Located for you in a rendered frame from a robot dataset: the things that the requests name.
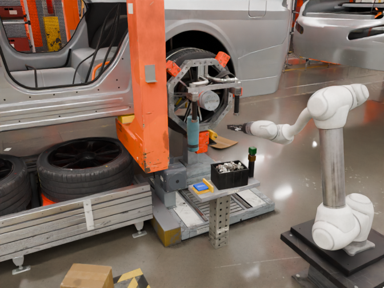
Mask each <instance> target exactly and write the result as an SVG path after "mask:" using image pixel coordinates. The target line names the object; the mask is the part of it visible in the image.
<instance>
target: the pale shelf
mask: <svg viewBox="0 0 384 288"><path fill-rule="evenodd" d="M208 183H210V184H211V185H212V186H213V187H214V192H213V193H212V192H211V191H209V192H206V193H203V194H199V195H198V194H197V193H196V192H195V191H194V190H193V189H192V187H193V185H189V186H188V190H189V191H190V192H191V193H192V194H193V195H194V196H195V197H196V199H197V200H199V201H200V203H202V202H206V201H210V200H212V199H216V198H220V197H224V196H227V195H230V194H234V193H238V192H241V191H245V190H248V189H252V188H255V187H258V186H260V181H258V180H256V179H255V178H249V177H248V185H247V186H241V187H234V188H230V189H224V190H218V189H217V188H216V186H215V185H214V184H213V183H212V181H211V180H209V181H208ZM194 185H195V184H194Z"/></svg>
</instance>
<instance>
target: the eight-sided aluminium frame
mask: <svg viewBox="0 0 384 288"><path fill-rule="evenodd" d="M204 65H212V66H213V67H214V68H215V69H216V71H217V72H219V73H220V72H222V71H224V70H225V68H224V67H223V66H222V65H221V64H219V61H217V60H216V59H214V58H205V59H191V60H189V59H188V60H185V61H184V62H183V63H182V64H181V65H180V67H179V68H180V69H181V71H180V72H179V73H178V75H177V76H176V77H174V76H172V77H171V78H170V79H169V80H168V81H167V116H168V117H169V118H171V119H172V120H173V121H174V122H175V123H177V124H178V125H179V126H180V127H181V128H183V129H184V130H185V131H186V132H187V124H185V123H184V122H183V121H182V120H181V119H180V118H178V117H177V116H176V115H175V114H174V87H175V85H176V84H177V83H178V82H179V81H180V79H181V78H182V77H183V76H184V75H185V73H186V72H187V71H188V69H189V68H190V67H195V66H204ZM232 104H233V94H232V93H230V92H229V88H225V97H224V104H223V106H222V107H221V108H220V109H219V110H218V112H217V113H216V114H215V116H213V118H212V119H211V120H210V122H206V123H200V124H199V131H205V130H212V129H214V128H215V127H217V125H218V124H219V123H220V121H221V120H222V119H223V117H224V116H225V115H226V114H227V113H228V111H229V110H230V109H231V108H232Z"/></svg>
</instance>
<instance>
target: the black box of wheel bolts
mask: <svg viewBox="0 0 384 288"><path fill-rule="evenodd" d="M248 177H249V168H248V167H247V166H246V165H244V164H243V163H242V162H241V161H240V160H234V161H227V162H220V163H212V164H211V179H210V180H211V181H212V183H213V184H214V185H215V186H216V188H217V189H218V190H224V189H230V188H234V187H241V186H247V185H248Z"/></svg>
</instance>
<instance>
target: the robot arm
mask: <svg viewBox="0 0 384 288"><path fill-rule="evenodd" d="M368 97H369V92H368V90H367V88H366V86H365V85H362V84H352V85H342V86H330V87H326V88H323V89H320V90H318V91H316V92H315V93H314V94H313V95H312V96H311V97H310V99H309V101H308V103H307V108H305V109H304V110H303V111H302V112H301V114H300V115H299V117H298V119H297V121H296V123H295V124H294V125H292V126H290V125H288V124H284V125H276V124H275V123H273V122H271V121H251V122H245V123H244V124H243V125H227V129H231V130H234V131H238V130H239V131H242V132H244V133H245V134H248V135H254V136H257V137H260V138H264V139H268V140H271V141H273V142H275V143H279V144H282V145H286V144H289V143H291V142H292V141H293V139H294V135H296V134H297V133H299V132H300V131H301V130H302V129H303V128H304V127H305V126H306V124H307V123H308V121H309V120H311V119H312V118H313V120H314V123H315V125H316V127H317V128H319V144H320V156H321V177H322V199H323V202H322V203H321V204H320V205H319V206H318V208H317V214H316V218H315V222H314V225H313V228H312V237H313V240H314V242H315V243H316V244H317V245H318V246H319V247H321V248H323V249H326V250H339V249H343V250H344V251H345V252H347V254H348V255H350V256H354V255H355V254H356V253H359V252H362V251H364V250H367V249H373V248H375V244H373V243H372V242H370V241H368V240H367V237H368V234H369V232H370V229H371V226H372V222H373V217H374V208H373V204H372V202H371V201H370V200H369V199H368V197H366V196H364V195H362V194H356V193H353V194H349V195H347V196H345V168H344V152H343V127H344V125H345V123H346V118H347V114H348V112H349V111H350V110H352V109H353V108H355V107H357V106H360V105H361V104H363V103H364V102H365V101H366V100H367V99H368Z"/></svg>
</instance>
